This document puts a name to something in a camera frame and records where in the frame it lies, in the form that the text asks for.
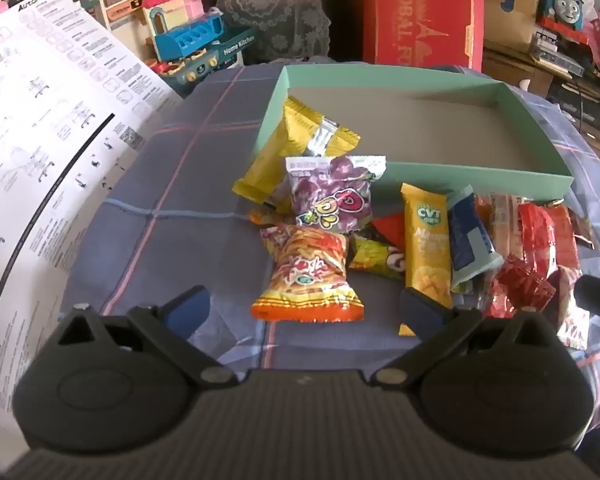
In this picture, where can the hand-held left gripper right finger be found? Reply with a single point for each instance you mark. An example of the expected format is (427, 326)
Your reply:
(420, 312)

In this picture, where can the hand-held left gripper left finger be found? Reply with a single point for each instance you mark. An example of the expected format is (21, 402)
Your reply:
(187, 305)

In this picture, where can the brown chocolate packet gold ends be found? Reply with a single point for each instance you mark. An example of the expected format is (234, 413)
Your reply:
(584, 230)

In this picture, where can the small yellow-green candy packet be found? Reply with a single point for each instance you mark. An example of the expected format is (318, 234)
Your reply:
(375, 257)

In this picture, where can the yellow mango bar packet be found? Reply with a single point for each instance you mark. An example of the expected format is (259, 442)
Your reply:
(425, 240)

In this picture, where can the red foil snack packet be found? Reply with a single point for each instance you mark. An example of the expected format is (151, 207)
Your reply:
(547, 235)

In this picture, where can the blue snack packet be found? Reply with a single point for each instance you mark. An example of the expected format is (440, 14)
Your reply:
(467, 240)

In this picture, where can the small red snack packet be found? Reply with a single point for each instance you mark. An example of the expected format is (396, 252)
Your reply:
(392, 227)

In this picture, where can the clear orange stick packet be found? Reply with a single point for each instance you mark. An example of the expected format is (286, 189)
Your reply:
(497, 225)

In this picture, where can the orange noodle snack packet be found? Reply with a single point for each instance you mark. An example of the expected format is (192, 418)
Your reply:
(305, 270)

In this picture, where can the purple grape candy packet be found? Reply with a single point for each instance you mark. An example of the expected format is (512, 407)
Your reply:
(330, 195)

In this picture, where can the green cardboard box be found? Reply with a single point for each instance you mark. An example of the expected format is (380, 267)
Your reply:
(480, 175)

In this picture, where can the large yellow snack packet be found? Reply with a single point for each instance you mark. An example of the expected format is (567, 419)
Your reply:
(280, 150)

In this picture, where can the plaid blanket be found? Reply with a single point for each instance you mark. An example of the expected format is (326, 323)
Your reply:
(180, 185)

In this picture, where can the black electronic device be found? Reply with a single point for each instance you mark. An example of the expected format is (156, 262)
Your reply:
(585, 110)

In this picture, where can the white instruction sheet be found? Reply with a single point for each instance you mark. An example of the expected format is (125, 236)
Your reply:
(40, 135)

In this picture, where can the wooden cabinet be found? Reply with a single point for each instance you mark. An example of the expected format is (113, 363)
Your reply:
(500, 65)

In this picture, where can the toy kitchen set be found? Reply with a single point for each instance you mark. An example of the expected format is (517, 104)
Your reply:
(190, 40)

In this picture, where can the blue toy train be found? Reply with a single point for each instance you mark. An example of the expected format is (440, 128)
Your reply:
(562, 5)

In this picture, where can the red gift box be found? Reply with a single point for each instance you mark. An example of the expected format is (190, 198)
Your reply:
(420, 10)

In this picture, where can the cardboard box with bear print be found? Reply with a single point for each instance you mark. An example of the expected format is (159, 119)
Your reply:
(510, 5)

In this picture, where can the grey lace cloth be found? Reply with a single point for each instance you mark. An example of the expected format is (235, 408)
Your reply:
(275, 10)

